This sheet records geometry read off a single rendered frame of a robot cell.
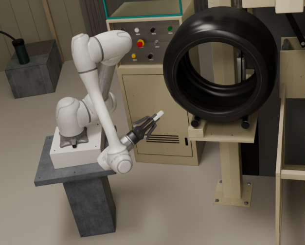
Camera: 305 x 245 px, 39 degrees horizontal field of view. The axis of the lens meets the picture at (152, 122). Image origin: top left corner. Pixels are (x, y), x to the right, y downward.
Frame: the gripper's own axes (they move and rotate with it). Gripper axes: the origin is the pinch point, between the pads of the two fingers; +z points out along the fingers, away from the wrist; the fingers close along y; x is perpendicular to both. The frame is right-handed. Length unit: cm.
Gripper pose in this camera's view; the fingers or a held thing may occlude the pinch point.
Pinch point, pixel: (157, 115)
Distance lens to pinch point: 235.9
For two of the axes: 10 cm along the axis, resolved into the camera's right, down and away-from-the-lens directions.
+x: 2.9, 1.6, -9.4
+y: 6.0, 7.4, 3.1
